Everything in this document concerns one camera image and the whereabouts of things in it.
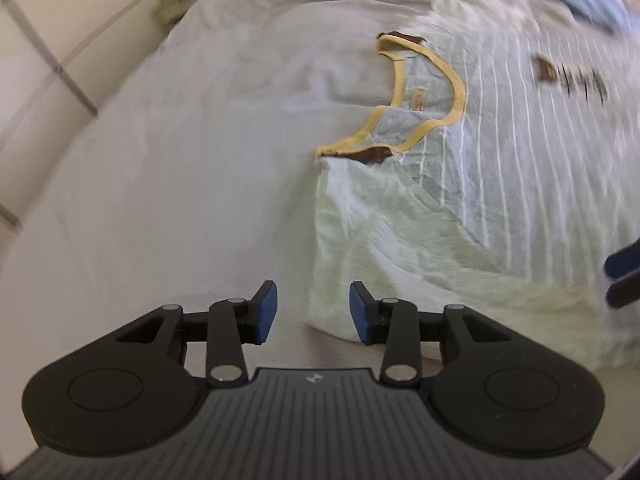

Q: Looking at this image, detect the grey white striped shirt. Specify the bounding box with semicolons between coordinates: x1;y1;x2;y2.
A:
308;0;639;370

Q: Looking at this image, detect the light grey bed sheet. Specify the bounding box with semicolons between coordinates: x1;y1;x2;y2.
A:
1;0;639;466

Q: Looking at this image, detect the light blue cloth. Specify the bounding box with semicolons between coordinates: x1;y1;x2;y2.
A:
558;0;639;36

